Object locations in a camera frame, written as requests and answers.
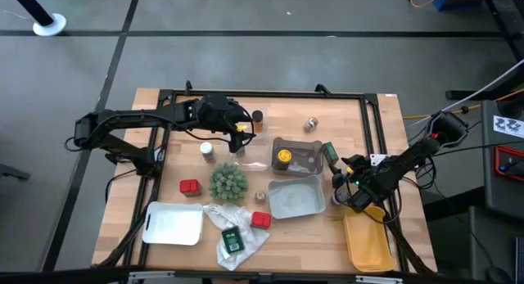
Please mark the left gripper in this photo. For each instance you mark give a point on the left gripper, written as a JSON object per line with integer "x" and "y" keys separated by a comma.
{"x": 235, "y": 118}

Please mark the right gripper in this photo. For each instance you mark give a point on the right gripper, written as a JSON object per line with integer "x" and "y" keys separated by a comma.
{"x": 364, "y": 186}

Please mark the black-lid purple-label spice jar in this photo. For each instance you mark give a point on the black-lid purple-label spice jar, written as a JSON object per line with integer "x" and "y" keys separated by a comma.
{"x": 335, "y": 200}

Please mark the black-lid orange spice jar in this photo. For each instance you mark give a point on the black-lid orange spice jar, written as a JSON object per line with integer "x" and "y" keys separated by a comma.
{"x": 257, "y": 115}

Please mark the green spice tin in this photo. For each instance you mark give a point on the green spice tin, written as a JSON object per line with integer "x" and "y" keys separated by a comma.
{"x": 233, "y": 240}
{"x": 330, "y": 153}

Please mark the yellow-lid spice jar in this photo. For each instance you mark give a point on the yellow-lid spice jar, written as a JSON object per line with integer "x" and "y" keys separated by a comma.
{"x": 284, "y": 156}

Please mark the red spice tin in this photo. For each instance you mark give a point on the red spice tin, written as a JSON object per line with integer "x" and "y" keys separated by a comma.
{"x": 189, "y": 186}
{"x": 261, "y": 220}

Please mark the white plastic bag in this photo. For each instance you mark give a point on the white plastic bag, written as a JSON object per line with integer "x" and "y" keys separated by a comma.
{"x": 256, "y": 239}

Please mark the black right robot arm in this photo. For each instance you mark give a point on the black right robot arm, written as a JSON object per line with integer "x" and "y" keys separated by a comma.
{"x": 405, "y": 161}

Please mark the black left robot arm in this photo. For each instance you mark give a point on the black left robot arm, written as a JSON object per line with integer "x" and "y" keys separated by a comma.
{"x": 123, "y": 116}

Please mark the clear plastic bin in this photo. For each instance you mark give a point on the clear plastic bin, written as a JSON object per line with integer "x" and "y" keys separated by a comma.
{"x": 256, "y": 159}
{"x": 262, "y": 136}

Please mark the grey plastic bin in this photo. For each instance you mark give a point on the grey plastic bin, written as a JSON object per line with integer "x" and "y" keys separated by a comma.
{"x": 294, "y": 198}

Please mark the yellow plastic bin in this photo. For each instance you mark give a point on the yellow plastic bin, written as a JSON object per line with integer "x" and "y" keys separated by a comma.
{"x": 368, "y": 243}

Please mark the artificial green plant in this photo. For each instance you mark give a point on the artificial green plant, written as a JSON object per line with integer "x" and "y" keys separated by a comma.
{"x": 229, "y": 183}

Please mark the smoky brown plastic bin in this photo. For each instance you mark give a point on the smoky brown plastic bin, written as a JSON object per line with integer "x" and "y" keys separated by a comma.
{"x": 303, "y": 153}

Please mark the white plastic bin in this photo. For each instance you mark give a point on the white plastic bin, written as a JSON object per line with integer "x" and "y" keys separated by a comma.
{"x": 174, "y": 224}

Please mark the black equipment cabinet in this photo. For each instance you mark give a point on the black equipment cabinet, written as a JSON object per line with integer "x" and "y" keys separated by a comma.
{"x": 489, "y": 173}

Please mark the black floor bar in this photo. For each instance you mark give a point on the black floor bar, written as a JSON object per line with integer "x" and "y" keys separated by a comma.
{"x": 454, "y": 95}

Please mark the red-rimmed box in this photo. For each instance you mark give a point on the red-rimmed box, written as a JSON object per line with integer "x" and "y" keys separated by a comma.
{"x": 497, "y": 163}

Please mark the white printed sticker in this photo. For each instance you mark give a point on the white printed sticker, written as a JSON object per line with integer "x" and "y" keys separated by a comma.
{"x": 507, "y": 126}

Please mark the blue box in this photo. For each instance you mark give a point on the blue box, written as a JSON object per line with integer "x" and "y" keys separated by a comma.
{"x": 450, "y": 1}

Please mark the black pole white base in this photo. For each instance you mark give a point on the black pole white base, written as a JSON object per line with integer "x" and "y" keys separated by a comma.
{"x": 50, "y": 25}

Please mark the dark furniture foot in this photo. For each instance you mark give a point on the dark furniture foot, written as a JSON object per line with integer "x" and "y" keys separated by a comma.
{"x": 12, "y": 171}

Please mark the black desk leg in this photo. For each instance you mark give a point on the black desk leg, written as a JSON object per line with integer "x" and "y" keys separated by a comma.
{"x": 505, "y": 22}

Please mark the black metal table frame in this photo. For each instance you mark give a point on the black metal table frame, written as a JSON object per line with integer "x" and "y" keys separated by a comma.
{"x": 286, "y": 93}

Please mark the silver metal bracket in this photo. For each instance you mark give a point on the silver metal bracket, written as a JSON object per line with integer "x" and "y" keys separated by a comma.
{"x": 378, "y": 280}
{"x": 151, "y": 276}

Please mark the black front rail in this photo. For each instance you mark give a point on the black front rail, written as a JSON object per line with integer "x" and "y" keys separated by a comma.
{"x": 61, "y": 276}

